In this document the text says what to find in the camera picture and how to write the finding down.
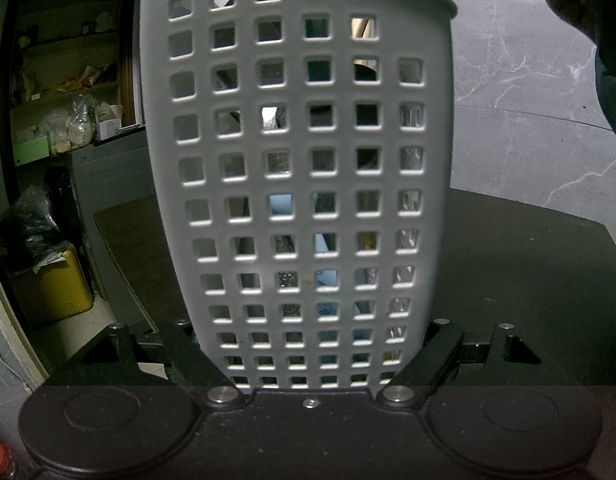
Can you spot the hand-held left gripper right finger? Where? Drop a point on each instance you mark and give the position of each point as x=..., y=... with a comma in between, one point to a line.
x=430, y=357

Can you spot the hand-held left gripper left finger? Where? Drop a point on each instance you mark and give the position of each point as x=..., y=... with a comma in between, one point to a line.
x=197, y=357

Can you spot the white perforated utensil basket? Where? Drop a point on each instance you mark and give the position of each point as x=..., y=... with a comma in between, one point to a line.
x=295, y=140

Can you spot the yellow container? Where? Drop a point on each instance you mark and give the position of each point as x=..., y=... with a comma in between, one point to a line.
x=52, y=287

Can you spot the grey cabinet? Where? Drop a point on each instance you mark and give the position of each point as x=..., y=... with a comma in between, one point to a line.
x=107, y=170

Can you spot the black plastic bag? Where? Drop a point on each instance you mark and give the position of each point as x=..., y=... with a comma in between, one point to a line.
x=30, y=230

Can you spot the small white box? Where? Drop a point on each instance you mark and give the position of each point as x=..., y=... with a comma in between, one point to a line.
x=109, y=124

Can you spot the clear food bag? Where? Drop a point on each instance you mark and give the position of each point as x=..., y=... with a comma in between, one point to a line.
x=72, y=127

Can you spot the green box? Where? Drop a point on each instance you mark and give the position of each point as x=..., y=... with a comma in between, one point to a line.
x=31, y=151

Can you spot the wooden shelf unit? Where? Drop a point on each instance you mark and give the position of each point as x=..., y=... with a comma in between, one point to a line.
x=62, y=60

